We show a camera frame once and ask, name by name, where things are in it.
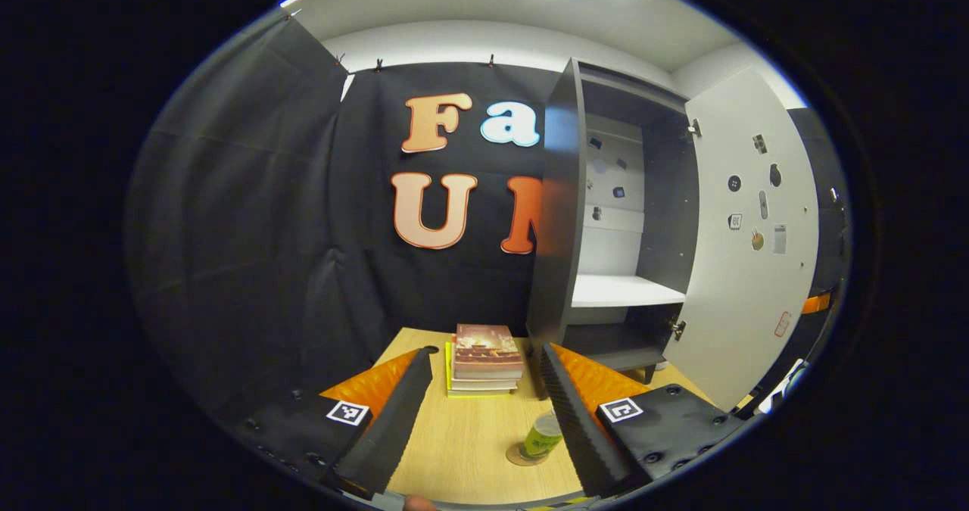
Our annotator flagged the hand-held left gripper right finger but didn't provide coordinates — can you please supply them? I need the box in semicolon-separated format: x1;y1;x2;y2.
540;343;758;497

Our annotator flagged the dark grey cabinet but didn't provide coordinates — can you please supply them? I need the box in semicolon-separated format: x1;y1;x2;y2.
526;58;701;385

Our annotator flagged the green label plastic bottle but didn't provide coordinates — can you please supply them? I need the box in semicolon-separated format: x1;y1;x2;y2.
519;411;565;463

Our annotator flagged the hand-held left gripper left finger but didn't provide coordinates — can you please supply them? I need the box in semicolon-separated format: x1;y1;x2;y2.
220;348;434;500

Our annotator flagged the white paged book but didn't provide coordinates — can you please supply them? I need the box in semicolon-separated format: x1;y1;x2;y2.
451;375;520;392

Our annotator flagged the yellow cover book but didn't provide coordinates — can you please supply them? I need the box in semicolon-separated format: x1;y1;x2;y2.
444;340;516;399

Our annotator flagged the row of cloth clips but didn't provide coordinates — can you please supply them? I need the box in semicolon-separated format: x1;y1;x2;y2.
284;10;500;73

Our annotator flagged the black backdrop cloth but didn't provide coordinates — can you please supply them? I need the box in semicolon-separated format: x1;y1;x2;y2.
125;15;852;421

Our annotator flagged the round brown coaster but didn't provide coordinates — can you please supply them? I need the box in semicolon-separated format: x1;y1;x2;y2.
506;441;552;467

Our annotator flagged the beige cabinet door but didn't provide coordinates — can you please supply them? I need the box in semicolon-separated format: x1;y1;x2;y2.
665;68;821;413

